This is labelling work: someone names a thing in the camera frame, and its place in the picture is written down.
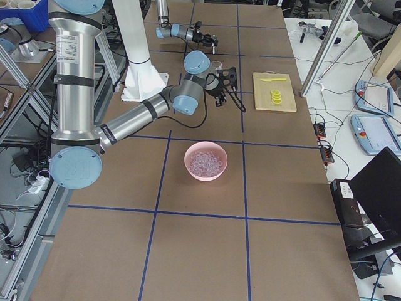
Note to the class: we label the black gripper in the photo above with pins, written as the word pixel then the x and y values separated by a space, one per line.
pixel 198 36
pixel 215 93

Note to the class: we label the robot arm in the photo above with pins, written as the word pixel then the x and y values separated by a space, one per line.
pixel 192 33
pixel 77 144

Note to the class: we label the clear wine glass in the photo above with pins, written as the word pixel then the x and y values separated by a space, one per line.
pixel 217 65

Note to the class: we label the clear ice cubes pile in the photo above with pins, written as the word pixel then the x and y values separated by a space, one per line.
pixel 205 164

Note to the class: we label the bamboo cutting board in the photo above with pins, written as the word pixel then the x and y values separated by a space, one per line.
pixel 262 93

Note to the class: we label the yellow plastic knife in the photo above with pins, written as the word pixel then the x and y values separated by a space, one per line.
pixel 280 79

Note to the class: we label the pink bowl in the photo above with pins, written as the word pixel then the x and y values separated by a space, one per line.
pixel 205 146

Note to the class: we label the orange black connector module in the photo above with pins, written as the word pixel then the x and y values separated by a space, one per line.
pixel 319 129

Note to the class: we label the clear plastic bag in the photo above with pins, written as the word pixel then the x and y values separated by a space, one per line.
pixel 311 29

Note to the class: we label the near teach pendant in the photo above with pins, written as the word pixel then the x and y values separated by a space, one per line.
pixel 374 133

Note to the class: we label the teach pendant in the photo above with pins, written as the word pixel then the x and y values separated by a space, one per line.
pixel 374 133
pixel 374 98

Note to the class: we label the far teach pendant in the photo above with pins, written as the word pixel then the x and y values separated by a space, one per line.
pixel 374 98

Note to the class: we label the black box device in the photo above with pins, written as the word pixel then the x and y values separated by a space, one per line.
pixel 346 204

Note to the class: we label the grey office chair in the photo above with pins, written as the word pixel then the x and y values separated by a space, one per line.
pixel 381 21

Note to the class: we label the blue storage bin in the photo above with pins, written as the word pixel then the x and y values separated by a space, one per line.
pixel 35 18

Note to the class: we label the black monitor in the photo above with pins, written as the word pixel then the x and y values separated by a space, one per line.
pixel 377 189

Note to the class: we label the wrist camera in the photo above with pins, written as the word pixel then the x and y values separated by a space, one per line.
pixel 228 77
pixel 197 26

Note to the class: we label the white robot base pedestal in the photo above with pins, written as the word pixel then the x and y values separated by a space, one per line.
pixel 142 80

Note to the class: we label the metal rod with hose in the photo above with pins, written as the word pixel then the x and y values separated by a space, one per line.
pixel 320 77

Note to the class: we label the aluminium frame post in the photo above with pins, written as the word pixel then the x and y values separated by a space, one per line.
pixel 334 27

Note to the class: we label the aluminium frame rack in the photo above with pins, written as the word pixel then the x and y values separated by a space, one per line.
pixel 32 204

